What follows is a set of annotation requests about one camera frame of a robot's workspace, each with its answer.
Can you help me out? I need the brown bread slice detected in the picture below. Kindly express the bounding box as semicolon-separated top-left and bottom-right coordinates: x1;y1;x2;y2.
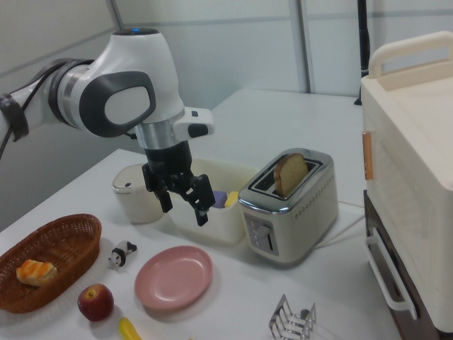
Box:
274;152;310;198

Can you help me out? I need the panda figurine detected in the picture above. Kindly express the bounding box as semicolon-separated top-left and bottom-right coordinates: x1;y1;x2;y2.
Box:
108;240;138;271

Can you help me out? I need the brown wicker basket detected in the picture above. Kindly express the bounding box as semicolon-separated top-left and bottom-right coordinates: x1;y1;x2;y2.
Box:
0;213;103;315

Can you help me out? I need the brown oven with white handle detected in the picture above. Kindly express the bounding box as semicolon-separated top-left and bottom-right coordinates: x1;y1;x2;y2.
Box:
362;189;443;340

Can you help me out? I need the orange glazed pastry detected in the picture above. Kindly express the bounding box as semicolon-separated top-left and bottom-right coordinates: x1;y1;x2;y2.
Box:
16;259;58;288

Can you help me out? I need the silver cream two-slot toaster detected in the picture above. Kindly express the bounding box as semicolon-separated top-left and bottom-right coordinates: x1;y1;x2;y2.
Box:
237;147;340;266

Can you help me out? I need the white toaster cable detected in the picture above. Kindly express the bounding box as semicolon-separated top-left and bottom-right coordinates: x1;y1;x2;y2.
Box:
318;201;367;249

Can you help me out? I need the cream lidded canister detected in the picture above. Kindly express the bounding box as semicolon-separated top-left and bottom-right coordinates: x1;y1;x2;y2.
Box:
111;163;164;225

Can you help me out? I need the silver toast rack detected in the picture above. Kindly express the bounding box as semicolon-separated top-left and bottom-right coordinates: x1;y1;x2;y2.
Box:
268;293;318;340

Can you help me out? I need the purple cube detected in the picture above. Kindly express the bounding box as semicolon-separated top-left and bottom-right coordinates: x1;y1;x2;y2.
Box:
212;190;229;210

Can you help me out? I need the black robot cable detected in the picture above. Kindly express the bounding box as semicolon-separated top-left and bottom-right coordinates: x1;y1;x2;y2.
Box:
0;59;95;160

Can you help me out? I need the black pole stand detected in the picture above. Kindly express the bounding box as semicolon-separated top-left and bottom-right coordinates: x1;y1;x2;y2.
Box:
355;0;371;106

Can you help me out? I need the cream bread box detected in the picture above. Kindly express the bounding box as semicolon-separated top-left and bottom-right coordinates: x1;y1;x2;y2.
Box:
360;30;453;336

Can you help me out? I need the cream plastic storage box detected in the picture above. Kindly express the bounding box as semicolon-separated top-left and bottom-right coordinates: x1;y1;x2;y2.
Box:
168;158;260;246

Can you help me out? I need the pink plate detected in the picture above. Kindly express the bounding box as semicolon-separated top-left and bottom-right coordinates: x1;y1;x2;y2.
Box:
133;245;214;312

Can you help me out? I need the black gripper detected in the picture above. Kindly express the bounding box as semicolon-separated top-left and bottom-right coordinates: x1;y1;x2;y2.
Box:
141;140;216;227

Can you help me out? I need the red apple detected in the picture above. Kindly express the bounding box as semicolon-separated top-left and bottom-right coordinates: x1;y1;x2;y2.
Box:
77;283;115;322

